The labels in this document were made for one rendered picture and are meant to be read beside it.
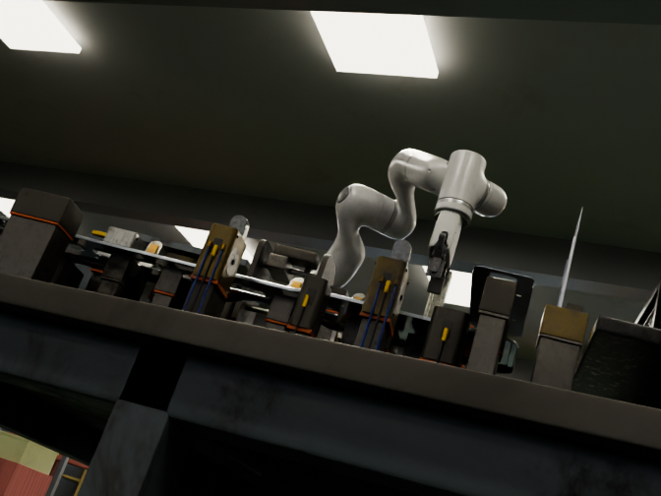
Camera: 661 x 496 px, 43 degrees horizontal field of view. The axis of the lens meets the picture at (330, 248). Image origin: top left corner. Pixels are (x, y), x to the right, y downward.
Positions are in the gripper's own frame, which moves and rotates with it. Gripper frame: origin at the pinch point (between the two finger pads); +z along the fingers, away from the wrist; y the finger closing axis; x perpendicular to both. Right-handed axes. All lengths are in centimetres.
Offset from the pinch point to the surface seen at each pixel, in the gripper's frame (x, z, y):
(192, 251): -67, -3, -27
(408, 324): -2.2, 12.1, 3.6
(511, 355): 19.4, 12.4, 1.1
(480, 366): 15, 28, 40
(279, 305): -29.0, 15.8, 6.0
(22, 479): -295, 55, -411
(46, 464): -295, 39, -436
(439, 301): 0.6, -1.4, -15.0
